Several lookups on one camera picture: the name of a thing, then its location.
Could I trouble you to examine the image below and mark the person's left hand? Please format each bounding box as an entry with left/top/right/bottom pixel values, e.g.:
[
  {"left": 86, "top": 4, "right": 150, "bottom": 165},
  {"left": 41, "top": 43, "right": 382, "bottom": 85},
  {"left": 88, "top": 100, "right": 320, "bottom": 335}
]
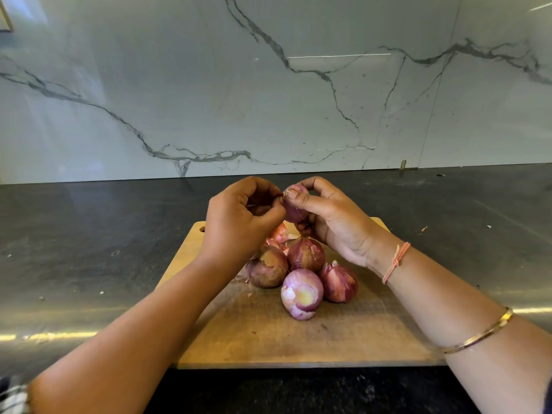
[{"left": 197, "top": 175, "right": 286, "bottom": 274}]

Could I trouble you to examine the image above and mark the person's right hand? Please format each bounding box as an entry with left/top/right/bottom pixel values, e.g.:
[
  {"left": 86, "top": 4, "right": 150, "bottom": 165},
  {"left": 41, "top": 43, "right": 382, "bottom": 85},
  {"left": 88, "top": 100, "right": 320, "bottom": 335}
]
[{"left": 283, "top": 175, "right": 402, "bottom": 268}]

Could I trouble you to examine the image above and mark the pile of onion peels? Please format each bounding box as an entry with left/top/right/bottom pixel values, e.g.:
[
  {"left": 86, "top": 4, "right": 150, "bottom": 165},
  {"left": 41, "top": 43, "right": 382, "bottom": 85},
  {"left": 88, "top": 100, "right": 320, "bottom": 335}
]
[{"left": 263, "top": 221, "right": 298, "bottom": 251}]

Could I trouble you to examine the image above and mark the brownish red onion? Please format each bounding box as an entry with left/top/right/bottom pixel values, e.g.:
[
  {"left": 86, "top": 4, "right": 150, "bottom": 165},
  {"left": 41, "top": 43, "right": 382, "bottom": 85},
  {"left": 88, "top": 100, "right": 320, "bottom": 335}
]
[{"left": 247, "top": 246, "right": 291, "bottom": 289}]

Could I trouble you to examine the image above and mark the small red onion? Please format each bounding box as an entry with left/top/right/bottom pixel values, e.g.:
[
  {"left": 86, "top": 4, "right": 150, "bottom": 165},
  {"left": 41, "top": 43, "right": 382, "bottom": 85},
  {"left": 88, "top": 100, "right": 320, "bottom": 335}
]
[{"left": 282, "top": 183, "right": 313, "bottom": 224}]

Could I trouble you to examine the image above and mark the red onion with pale patch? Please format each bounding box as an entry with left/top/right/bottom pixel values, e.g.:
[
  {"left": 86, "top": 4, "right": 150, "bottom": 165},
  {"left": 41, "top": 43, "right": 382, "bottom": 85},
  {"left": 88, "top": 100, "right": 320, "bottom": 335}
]
[{"left": 280, "top": 268, "right": 325, "bottom": 321}]

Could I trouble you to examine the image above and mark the person's left forearm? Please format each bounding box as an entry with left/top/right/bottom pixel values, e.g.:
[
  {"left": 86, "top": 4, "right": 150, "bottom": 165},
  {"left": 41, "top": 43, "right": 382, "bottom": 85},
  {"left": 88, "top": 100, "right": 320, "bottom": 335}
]
[{"left": 28, "top": 258, "right": 234, "bottom": 414}]

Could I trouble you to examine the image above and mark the person's right forearm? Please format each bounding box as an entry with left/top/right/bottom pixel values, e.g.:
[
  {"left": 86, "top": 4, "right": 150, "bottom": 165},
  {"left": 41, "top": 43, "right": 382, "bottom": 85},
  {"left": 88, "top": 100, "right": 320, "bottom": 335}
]
[{"left": 373, "top": 246, "right": 552, "bottom": 414}]

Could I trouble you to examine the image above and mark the wooden cutting board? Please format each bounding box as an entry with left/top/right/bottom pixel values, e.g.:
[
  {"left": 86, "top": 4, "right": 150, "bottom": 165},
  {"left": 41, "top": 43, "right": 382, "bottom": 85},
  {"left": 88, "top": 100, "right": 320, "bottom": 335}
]
[{"left": 155, "top": 217, "right": 448, "bottom": 370}]

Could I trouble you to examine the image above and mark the gold bangle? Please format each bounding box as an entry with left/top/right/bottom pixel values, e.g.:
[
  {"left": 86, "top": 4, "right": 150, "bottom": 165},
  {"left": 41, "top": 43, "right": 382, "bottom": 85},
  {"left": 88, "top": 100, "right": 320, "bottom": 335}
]
[{"left": 442, "top": 306, "right": 515, "bottom": 355}]

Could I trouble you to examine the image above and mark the black white plaid sleeve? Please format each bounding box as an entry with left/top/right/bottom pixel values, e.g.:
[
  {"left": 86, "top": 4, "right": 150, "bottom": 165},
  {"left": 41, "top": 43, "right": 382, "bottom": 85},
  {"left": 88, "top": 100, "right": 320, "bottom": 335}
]
[{"left": 0, "top": 375, "right": 31, "bottom": 414}]

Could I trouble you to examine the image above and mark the orange thread bracelet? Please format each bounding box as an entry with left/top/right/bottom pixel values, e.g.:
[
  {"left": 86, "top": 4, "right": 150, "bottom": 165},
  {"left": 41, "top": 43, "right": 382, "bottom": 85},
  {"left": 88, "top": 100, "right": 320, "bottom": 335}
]
[{"left": 382, "top": 241, "right": 412, "bottom": 285}]

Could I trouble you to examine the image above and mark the white wall switch plate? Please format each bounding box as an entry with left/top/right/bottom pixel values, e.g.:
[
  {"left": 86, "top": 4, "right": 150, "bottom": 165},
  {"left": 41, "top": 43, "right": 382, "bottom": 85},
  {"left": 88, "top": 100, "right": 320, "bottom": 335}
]
[{"left": 0, "top": 0, "right": 14, "bottom": 33}]

